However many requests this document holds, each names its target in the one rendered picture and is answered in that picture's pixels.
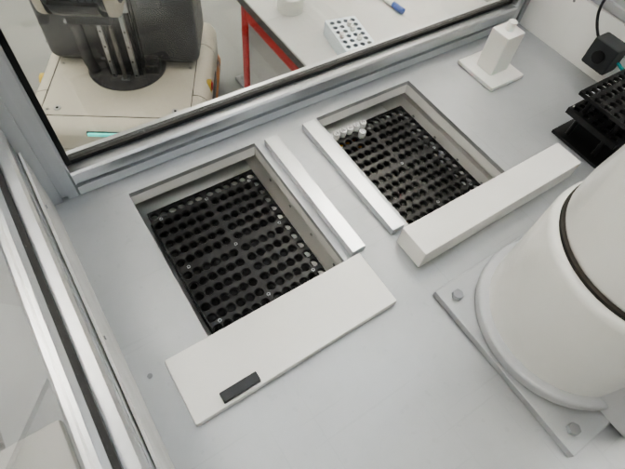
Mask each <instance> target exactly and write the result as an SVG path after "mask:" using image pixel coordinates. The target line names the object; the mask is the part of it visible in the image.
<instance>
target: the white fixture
mask: <svg viewBox="0 0 625 469"><path fill-rule="evenodd" d="M517 23H518V21H517V20H515V19H510V20H509V21H507V22H505V23H502V24H500V25H498V26H495V27H494V28H493V29H492V31H491V33H490V35H489V36H488V39H487V41H486V43H485V46H484V48H483V50H482V51H479V52H477V53H474V54H472V55H470V56H468V57H465V58H463V59H461V60H459V61H458V64H459V65H460V66H461V67H462V68H463V69H464V70H466V71H467V72H468V73H469V74H470V75H472V76H473V77H474V78H475V79H476V80H477V81H479V82H480V83H481V84H482V85H483V86H484V87H486V88H487V89H488V90H489V91H493V90H496V89H498V88H500V87H503V86H506V85H508V84H510V83H511V82H513V81H516V80H518V79H520V78H522V77H523V74H522V73H521V72H520V71H518V70H517V69H516V68H515V67H513V66H512V65H511V64H510V62H511V60H512V57H513V55H514V53H515V52H516V50H517V48H518V47H519V45H520V43H521V41H522V39H523V37H524V36H525V32H524V31H523V30H521V29H520V28H519V27H517V26H516V25H517Z"/></svg>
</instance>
